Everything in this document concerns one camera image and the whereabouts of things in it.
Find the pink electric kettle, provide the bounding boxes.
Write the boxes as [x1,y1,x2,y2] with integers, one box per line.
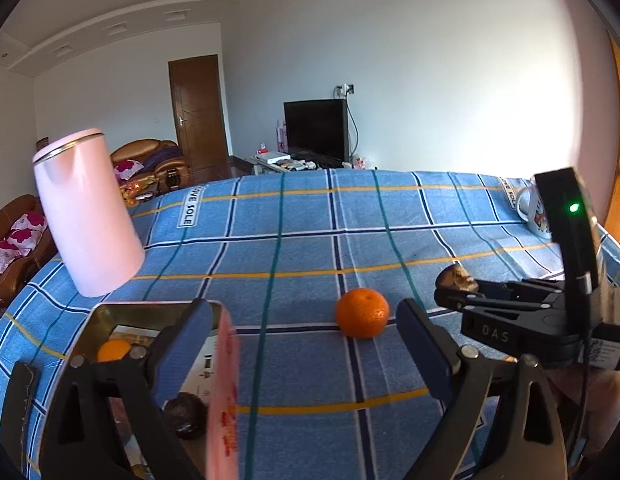
[32,128,146,298]

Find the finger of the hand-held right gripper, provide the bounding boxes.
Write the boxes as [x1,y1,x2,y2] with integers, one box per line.
[472,278,567,297]
[434,286,558,315]

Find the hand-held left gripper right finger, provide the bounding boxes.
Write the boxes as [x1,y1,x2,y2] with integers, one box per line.
[396,298,571,480]

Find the printed paper leaflet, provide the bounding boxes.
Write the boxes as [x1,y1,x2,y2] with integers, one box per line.
[107,325,221,406]

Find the white printed mug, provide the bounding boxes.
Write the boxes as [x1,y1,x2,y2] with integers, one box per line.
[516,185,553,240]

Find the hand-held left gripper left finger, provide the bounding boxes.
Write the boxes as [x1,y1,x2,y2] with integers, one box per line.
[40,297,215,480]

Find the person's right hand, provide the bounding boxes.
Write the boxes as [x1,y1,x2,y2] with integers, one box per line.
[542,365,620,466]

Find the low television stand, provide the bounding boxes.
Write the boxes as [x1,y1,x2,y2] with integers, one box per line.
[249,151,343,176]

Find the black television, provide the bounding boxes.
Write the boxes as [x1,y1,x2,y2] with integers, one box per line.
[283,99,349,162]

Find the orange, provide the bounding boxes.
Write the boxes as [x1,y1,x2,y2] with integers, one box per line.
[97,340,132,363]
[336,288,391,339]

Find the purple blanket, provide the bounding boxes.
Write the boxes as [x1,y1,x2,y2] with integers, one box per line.
[142,144,183,173]

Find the brown leather armchair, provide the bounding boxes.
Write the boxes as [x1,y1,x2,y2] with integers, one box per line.
[111,139,193,197]

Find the orange snack bags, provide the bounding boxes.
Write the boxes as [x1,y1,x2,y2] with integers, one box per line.
[120,182,153,206]

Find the pink floral pillow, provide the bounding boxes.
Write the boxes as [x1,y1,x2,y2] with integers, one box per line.
[114,160,143,181]
[0,211,48,273]

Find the brown wooden door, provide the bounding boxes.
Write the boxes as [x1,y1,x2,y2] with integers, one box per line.
[168,54,229,173]

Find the pink tin box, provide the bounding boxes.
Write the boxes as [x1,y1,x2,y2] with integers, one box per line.
[72,300,241,480]

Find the black power cable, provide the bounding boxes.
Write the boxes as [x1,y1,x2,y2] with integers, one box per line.
[335,86,361,161]

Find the chocolate coated cake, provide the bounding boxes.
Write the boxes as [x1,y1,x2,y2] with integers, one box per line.
[436,265,480,293]

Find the dark round fruit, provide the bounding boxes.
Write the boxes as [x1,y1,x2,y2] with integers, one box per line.
[164,394,209,442]

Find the blue plaid tablecloth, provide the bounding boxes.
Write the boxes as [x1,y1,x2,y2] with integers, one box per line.
[0,167,620,480]

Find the brown leather sofa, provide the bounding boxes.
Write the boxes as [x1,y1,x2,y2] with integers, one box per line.
[0,195,58,321]

